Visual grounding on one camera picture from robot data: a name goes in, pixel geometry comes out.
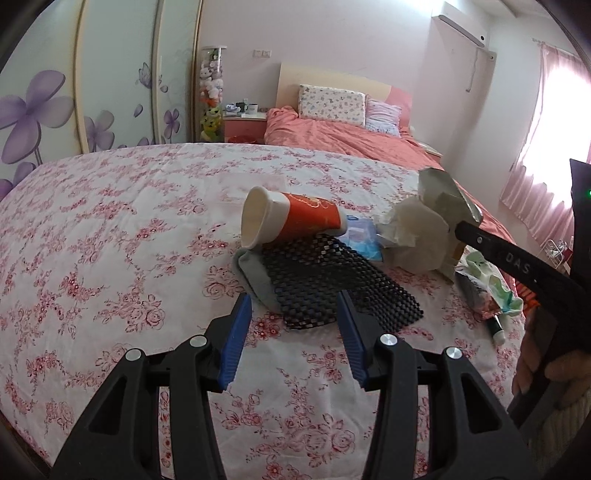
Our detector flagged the floral pillow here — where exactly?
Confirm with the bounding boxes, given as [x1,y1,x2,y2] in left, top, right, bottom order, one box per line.
[298,84,368,127]

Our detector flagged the grey cloth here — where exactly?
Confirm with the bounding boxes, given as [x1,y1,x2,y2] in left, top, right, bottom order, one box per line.
[232,247,282,312]

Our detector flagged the pale green sock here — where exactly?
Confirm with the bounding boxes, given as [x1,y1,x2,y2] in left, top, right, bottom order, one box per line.
[464,254,525,315]

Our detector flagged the pink striped pillow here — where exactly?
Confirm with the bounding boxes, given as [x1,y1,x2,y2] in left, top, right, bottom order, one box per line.
[365,98,402,136]

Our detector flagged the crumpled snack wrapper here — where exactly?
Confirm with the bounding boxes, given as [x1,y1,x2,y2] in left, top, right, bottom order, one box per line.
[455,271,504,320]

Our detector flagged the beige and pink headboard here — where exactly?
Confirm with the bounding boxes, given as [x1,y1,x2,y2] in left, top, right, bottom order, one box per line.
[278,62,414,134]

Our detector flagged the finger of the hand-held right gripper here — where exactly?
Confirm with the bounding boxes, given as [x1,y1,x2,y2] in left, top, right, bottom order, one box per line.
[455,222,574,301]

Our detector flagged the black mesh mat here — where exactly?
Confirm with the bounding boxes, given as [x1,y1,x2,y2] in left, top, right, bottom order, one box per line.
[259,233,424,330]

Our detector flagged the silver foil carton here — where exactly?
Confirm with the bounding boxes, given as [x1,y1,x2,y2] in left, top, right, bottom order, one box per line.
[418,167,485,232]

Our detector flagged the white air conditioner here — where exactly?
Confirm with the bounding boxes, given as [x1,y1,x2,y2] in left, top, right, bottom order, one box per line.
[431,0,490,47]

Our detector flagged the bed with salmon duvet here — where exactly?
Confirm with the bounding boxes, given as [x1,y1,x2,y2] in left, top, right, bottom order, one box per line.
[263,105,518,250]

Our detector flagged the flower print wardrobe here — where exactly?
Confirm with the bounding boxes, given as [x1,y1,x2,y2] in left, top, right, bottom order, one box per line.
[0,0,204,199]

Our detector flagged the pink curtain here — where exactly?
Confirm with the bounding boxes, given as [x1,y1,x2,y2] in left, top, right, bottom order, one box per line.
[501,41,591,232]

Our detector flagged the clear tube of plush toys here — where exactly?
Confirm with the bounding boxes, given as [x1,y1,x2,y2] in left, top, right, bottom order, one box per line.
[198,45,228,143]

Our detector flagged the person's right forearm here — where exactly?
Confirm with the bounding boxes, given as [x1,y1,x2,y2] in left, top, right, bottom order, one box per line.
[529,397,591,464]

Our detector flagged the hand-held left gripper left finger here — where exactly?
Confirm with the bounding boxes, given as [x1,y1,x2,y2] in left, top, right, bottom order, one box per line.
[48,293,254,480]

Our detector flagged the blue wet wipe packet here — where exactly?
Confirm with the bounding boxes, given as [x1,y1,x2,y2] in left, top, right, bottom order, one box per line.
[341,215,384,264]

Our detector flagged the orange and white paper cup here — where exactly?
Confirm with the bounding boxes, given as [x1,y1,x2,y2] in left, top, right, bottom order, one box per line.
[241,186,349,250]

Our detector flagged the pink floral sheet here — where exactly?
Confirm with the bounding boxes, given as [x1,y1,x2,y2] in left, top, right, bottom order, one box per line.
[0,142,532,480]

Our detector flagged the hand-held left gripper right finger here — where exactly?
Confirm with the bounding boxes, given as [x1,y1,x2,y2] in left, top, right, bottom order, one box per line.
[335,291,539,480]

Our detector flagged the person's right hand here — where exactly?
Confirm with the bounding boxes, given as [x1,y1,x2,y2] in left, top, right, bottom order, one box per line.
[512,313,591,409]

